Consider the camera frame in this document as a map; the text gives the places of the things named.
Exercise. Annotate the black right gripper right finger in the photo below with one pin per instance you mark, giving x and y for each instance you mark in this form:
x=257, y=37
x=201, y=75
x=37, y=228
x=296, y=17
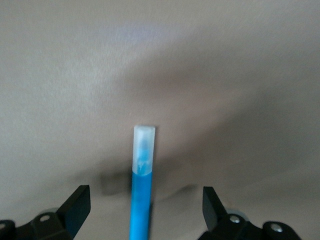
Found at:
x=215, y=212

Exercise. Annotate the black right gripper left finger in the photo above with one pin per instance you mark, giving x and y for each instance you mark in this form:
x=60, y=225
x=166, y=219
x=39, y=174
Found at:
x=72, y=212

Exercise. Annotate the blue marker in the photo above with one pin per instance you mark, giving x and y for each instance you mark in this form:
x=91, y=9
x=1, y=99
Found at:
x=141, y=200

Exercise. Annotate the brown table cover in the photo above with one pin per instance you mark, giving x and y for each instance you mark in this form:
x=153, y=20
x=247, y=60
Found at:
x=75, y=87

